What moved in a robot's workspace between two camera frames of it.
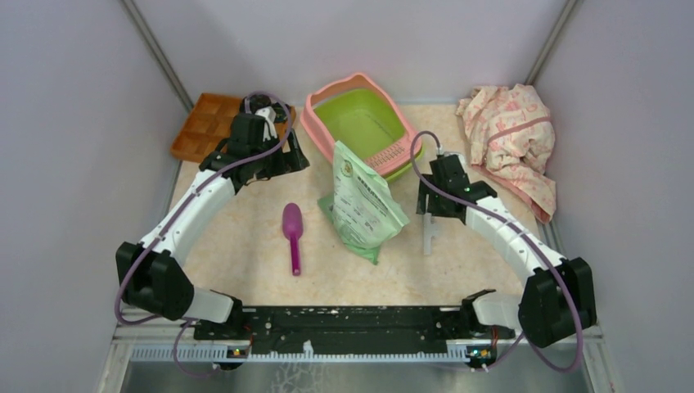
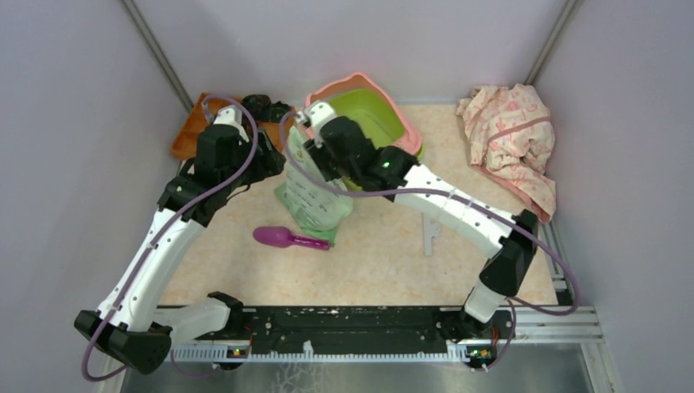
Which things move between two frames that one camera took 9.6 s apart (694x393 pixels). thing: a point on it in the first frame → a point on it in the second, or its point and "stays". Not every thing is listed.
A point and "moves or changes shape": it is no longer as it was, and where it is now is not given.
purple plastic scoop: x=292 y=223 moves or changes shape
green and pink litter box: x=356 y=114 stays
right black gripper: x=434 y=209 → x=317 y=153
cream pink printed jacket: x=511 y=137 stays
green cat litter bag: x=362 y=210 → x=321 y=211
